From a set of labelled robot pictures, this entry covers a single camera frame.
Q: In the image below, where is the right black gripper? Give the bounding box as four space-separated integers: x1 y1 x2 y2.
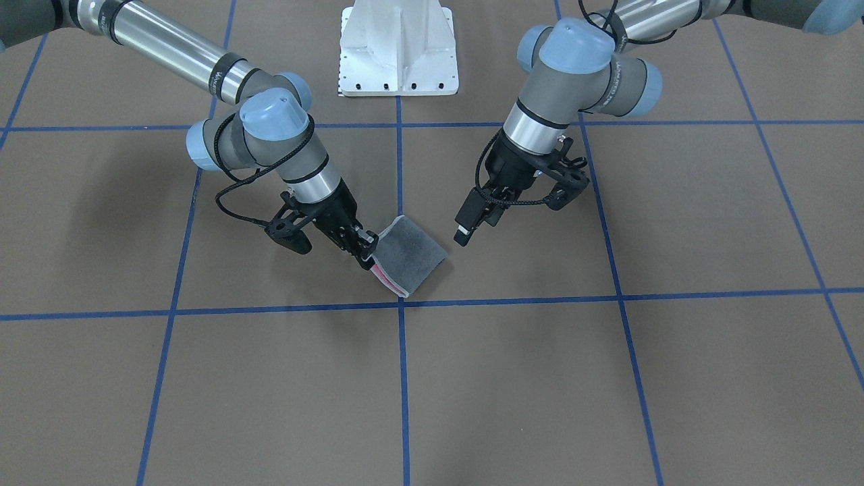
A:
300 180 379 270

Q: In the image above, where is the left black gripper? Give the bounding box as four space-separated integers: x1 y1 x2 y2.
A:
454 132 561 246

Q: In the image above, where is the pink and grey towel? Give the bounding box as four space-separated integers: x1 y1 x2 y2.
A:
371 215 448 298

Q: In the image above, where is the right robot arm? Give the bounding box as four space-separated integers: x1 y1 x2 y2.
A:
1 1 379 269

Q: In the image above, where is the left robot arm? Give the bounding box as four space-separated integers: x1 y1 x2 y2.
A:
454 1 862 246

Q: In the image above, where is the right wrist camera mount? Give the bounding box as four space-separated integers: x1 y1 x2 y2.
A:
215 115 317 256

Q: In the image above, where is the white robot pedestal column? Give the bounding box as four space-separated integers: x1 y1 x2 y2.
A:
337 1 460 97

